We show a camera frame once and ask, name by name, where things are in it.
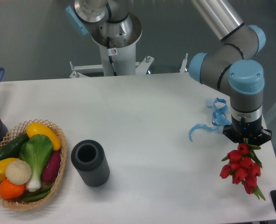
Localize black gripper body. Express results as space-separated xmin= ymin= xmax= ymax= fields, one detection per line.
xmin=222 ymin=116 xmax=272 ymax=143

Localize red tulip bouquet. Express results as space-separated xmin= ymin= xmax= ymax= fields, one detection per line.
xmin=219 ymin=143 xmax=266 ymax=200

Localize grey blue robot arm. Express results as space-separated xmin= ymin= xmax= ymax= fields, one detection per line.
xmin=65 ymin=0 xmax=272 ymax=146

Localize blue ribbon strip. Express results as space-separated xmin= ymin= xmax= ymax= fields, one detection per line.
xmin=189 ymin=98 xmax=232 ymax=142

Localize dark grey ribbed vase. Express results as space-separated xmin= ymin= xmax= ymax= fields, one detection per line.
xmin=71 ymin=140 xmax=110 ymax=187

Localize purple sweet potato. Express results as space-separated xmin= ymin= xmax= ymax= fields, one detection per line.
xmin=42 ymin=151 xmax=61 ymax=182

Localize green bok choy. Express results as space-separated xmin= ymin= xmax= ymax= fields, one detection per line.
xmin=19 ymin=134 xmax=53 ymax=192

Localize green bean pods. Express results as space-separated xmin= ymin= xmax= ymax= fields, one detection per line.
xmin=22 ymin=185 xmax=52 ymax=203

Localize white garlic bulb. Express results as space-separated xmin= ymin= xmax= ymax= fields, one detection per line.
xmin=5 ymin=160 xmax=32 ymax=185

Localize dark green cucumber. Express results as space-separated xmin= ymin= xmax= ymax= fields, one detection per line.
xmin=0 ymin=133 xmax=29 ymax=161

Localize woven wicker basket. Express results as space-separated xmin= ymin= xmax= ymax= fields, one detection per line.
xmin=0 ymin=119 xmax=68 ymax=211

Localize orange fruit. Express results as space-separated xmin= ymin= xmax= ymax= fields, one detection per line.
xmin=0 ymin=179 xmax=26 ymax=199

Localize yellow bell pepper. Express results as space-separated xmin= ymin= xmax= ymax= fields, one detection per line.
xmin=0 ymin=158 xmax=19 ymax=181

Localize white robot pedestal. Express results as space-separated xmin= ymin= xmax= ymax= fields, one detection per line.
xmin=69 ymin=11 xmax=189 ymax=79

